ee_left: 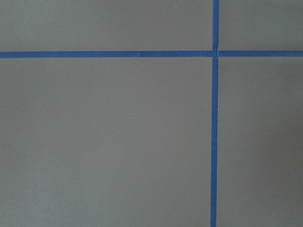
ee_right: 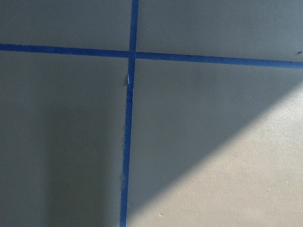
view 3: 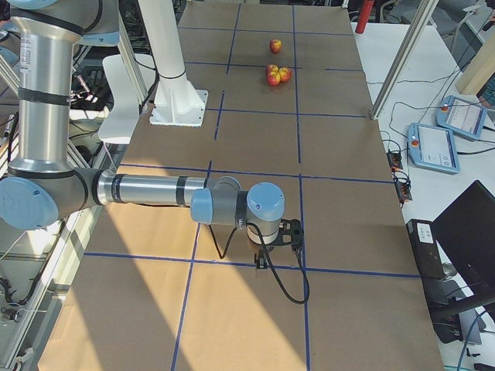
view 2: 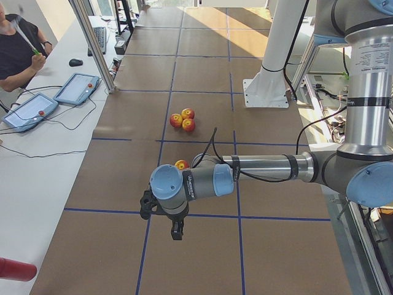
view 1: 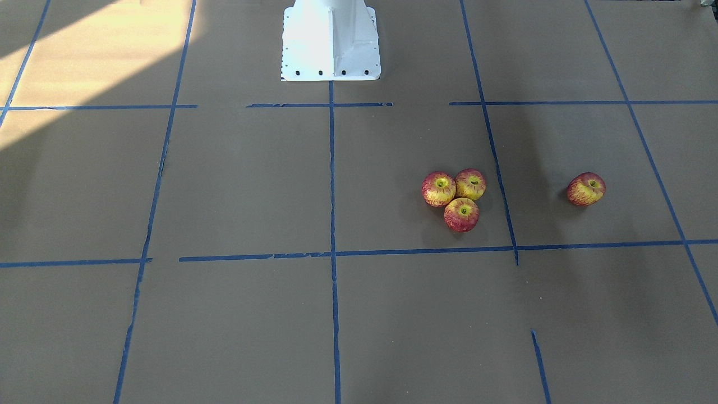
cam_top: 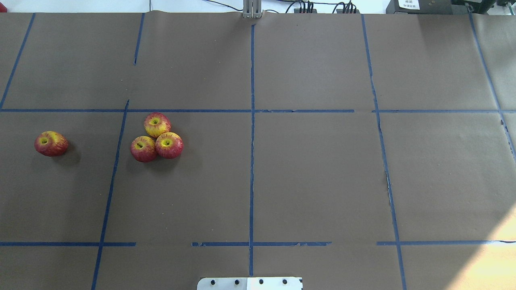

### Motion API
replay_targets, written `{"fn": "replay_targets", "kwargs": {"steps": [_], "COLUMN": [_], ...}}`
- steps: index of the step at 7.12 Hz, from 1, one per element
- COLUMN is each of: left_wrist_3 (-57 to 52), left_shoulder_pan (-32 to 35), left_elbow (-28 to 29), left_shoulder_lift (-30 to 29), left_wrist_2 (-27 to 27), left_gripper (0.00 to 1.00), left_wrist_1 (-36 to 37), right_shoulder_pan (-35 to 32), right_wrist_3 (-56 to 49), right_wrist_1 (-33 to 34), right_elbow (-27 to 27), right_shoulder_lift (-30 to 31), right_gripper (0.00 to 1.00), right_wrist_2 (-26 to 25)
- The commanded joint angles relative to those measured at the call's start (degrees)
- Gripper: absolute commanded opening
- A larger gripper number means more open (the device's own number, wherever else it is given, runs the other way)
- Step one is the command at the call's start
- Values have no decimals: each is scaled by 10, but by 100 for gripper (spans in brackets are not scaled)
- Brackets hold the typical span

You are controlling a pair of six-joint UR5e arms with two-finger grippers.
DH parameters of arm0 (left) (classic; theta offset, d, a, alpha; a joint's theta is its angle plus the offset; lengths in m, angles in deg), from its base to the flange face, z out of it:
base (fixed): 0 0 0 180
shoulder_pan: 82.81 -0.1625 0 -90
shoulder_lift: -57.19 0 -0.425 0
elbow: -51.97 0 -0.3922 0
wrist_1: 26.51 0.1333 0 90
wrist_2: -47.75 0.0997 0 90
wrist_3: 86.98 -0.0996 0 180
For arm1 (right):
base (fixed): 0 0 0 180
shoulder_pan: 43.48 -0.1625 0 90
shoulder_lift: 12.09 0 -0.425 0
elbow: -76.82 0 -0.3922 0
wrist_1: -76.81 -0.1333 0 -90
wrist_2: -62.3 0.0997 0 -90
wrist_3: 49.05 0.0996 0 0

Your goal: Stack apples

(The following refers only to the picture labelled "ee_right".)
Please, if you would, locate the crossing blue tape strip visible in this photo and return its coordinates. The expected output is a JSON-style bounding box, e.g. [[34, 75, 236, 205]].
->
[[0, 44, 303, 69]]

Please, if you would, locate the brown paper table cover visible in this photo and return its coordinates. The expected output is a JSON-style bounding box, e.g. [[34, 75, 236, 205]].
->
[[0, 0, 303, 227]]

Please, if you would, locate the long blue tape strip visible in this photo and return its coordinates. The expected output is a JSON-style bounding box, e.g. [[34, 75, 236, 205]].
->
[[119, 0, 139, 227]]

